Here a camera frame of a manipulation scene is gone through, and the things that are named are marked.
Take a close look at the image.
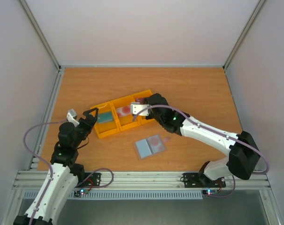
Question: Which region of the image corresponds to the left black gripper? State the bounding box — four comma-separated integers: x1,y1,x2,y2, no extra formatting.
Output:
72,107,99,148

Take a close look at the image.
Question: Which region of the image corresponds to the pink leather card holder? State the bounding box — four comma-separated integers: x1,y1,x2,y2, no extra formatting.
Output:
133,134,170,159

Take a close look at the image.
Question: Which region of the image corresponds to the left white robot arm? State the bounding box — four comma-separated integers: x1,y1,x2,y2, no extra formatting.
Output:
13,108,99,225

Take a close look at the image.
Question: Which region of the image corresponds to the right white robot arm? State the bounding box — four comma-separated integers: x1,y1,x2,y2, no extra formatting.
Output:
145,93,260,187

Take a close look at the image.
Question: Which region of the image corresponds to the teal VIP card stack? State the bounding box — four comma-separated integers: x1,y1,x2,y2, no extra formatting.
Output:
97,112,114,124

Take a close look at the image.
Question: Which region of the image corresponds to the pink circle card stack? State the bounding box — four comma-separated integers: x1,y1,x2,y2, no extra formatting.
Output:
116,105,132,118

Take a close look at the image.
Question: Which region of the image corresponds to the yellow three-compartment bin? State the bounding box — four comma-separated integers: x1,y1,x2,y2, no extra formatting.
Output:
91,89,154,139

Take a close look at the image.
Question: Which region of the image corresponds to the left small circuit board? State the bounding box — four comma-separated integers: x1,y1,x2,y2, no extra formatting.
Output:
73,189,89,198

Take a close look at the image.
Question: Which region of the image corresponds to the small circuit board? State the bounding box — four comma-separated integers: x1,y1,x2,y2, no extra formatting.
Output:
73,189,89,198
202,189,219,196

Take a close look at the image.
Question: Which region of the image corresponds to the right small circuit board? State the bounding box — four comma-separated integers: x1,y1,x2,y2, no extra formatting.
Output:
202,189,219,196

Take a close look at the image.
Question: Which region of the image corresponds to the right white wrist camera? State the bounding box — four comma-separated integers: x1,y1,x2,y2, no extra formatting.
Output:
130,102,149,116

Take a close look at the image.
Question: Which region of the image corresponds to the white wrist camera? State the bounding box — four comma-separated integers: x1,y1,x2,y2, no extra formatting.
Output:
130,102,149,116
66,109,79,127

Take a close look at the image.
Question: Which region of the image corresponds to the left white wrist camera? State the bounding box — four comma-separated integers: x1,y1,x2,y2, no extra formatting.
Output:
66,109,79,127

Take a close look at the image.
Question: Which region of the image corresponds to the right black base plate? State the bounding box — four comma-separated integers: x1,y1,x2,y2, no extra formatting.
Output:
180,172,226,188

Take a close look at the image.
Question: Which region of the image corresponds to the aluminium front rail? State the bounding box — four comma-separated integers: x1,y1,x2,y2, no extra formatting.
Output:
13,171,271,190

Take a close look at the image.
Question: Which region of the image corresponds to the grey slotted cable duct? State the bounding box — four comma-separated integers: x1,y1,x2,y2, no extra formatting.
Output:
23,189,203,201

